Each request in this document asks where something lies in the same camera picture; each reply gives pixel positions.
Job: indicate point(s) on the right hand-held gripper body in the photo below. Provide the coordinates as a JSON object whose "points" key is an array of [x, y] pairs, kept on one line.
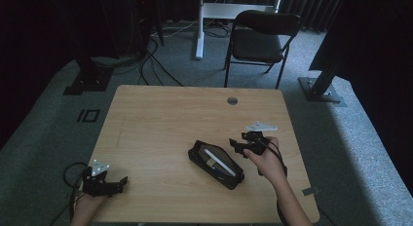
{"points": [[256, 141]]}

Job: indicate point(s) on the grey round table grommet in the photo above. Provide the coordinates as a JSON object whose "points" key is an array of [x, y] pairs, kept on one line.
{"points": [[232, 100]]}

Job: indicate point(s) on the dark equipment cabinet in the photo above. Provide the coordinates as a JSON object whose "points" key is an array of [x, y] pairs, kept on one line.
{"points": [[144, 21]]}

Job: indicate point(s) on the dark curtain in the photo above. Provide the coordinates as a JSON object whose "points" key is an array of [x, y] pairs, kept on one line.
{"points": [[311, 8]]}

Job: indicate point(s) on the black folding chair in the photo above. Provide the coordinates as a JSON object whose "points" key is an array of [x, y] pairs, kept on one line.
{"points": [[256, 44]]}

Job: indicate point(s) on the black pencil case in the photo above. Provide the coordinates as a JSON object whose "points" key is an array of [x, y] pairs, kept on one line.
{"points": [[227, 180]]}

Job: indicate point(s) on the black stand with square base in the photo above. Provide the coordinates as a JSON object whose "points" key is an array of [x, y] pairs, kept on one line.
{"points": [[89, 80]]}

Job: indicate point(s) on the black stand with grey base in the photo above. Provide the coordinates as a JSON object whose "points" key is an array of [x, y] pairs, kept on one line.
{"points": [[321, 89]]}

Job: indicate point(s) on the white pen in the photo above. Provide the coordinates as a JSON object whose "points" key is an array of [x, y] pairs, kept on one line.
{"points": [[220, 162]]}

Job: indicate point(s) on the person's right hand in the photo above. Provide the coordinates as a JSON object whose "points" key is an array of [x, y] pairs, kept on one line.
{"points": [[268, 162]]}

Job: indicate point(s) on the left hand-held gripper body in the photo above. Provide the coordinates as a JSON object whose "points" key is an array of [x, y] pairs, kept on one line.
{"points": [[97, 183]]}

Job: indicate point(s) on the white desk frame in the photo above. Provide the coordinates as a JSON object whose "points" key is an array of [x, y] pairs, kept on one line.
{"points": [[207, 11]]}

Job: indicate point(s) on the grey tape piece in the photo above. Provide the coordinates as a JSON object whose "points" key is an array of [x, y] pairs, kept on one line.
{"points": [[310, 191]]}

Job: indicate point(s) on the person's left hand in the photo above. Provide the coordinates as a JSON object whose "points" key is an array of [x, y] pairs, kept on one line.
{"points": [[87, 205]]}

